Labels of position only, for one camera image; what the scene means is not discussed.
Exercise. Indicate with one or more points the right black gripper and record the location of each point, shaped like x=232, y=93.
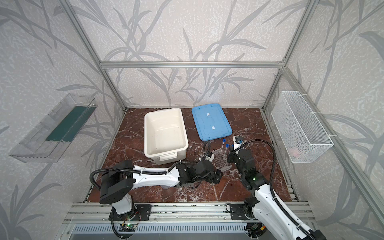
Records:
x=235, y=151

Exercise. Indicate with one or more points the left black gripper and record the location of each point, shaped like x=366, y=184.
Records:
x=214, y=173

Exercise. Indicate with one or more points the clear test tube rack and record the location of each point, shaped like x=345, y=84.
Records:
x=219, y=161

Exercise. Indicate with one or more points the blue capped test tube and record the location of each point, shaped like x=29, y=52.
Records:
x=224, y=143
x=226, y=152

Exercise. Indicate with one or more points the white plastic tub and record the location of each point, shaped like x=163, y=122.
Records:
x=165, y=137

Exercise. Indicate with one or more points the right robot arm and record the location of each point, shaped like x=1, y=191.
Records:
x=265, y=205

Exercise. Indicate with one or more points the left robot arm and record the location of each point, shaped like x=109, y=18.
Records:
x=115, y=183

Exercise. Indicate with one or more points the blue plastic lid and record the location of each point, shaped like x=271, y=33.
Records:
x=211, y=122

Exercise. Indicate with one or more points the pink object in basket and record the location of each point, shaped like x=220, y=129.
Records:
x=295, y=153

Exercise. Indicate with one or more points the green circuit board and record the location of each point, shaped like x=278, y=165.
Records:
x=127, y=228

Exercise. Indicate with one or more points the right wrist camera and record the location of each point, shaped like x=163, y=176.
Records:
x=238, y=141

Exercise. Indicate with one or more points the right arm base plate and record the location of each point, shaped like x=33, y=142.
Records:
x=241, y=212

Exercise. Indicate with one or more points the white wire mesh basket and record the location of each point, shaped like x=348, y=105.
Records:
x=299, y=127

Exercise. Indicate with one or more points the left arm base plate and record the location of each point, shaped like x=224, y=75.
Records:
x=140, y=212

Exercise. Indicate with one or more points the aluminium frame rail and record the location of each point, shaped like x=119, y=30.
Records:
x=187, y=212

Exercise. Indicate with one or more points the clear acrylic wall shelf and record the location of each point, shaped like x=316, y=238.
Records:
x=48, y=141

